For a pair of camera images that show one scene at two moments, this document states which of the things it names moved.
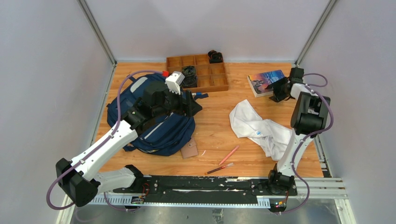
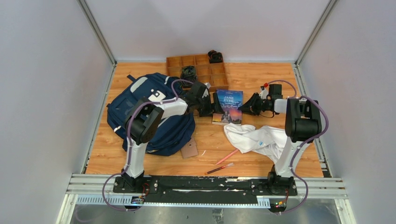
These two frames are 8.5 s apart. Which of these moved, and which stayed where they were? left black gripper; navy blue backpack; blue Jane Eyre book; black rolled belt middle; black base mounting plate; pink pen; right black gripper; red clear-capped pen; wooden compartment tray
Moved: left black gripper; blue Jane Eyre book; right black gripper
Stayed: pink pen; navy blue backpack; black base mounting plate; black rolled belt middle; red clear-capped pen; wooden compartment tray
